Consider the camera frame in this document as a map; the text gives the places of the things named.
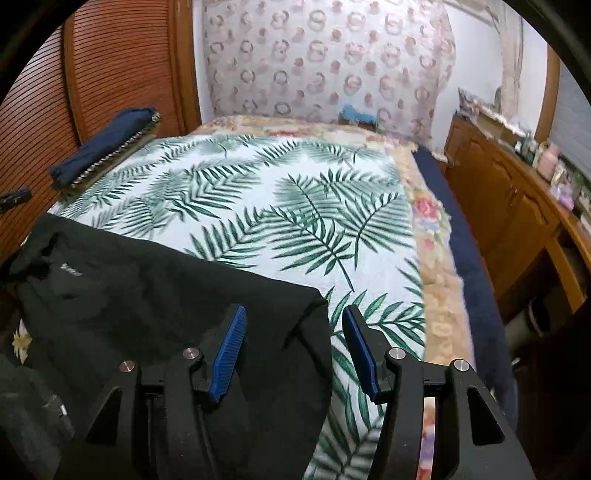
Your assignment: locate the black t-shirt white script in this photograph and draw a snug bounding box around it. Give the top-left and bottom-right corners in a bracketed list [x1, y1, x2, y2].
[8, 214, 332, 479]

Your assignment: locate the floral beige bed blanket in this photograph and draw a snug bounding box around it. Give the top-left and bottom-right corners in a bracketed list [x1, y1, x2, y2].
[190, 115, 474, 479]

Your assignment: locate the palm leaf print sheet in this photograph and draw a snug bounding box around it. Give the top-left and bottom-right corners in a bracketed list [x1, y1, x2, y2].
[51, 135, 426, 479]

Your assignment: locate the floral cushion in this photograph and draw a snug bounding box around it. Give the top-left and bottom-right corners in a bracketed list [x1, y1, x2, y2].
[12, 319, 32, 364]

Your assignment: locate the navy blue mattress edge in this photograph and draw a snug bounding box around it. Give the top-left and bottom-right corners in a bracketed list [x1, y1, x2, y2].
[413, 146, 518, 428]

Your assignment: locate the folded navy blue garment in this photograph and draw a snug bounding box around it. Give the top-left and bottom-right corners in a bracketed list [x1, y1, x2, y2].
[48, 106, 158, 186]

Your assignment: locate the folded patterned garment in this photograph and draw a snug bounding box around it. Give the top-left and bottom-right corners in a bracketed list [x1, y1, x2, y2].
[52, 112, 164, 197]

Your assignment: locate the brown louvered wardrobe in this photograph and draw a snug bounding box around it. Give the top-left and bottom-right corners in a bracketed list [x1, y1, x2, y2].
[1, 1, 201, 257]

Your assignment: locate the wooden sideboard cabinet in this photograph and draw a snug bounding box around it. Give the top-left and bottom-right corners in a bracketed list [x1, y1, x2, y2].
[444, 114, 590, 312]

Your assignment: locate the blue box at bed end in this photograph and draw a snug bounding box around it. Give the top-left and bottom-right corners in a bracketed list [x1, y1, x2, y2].
[339, 104, 378, 131]

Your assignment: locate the pink jar on sideboard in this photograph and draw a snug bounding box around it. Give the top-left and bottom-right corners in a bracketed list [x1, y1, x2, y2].
[536, 143, 560, 182]

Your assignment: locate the pink circle pattern curtain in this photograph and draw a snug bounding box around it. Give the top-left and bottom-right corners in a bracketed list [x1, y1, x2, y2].
[202, 1, 456, 142]

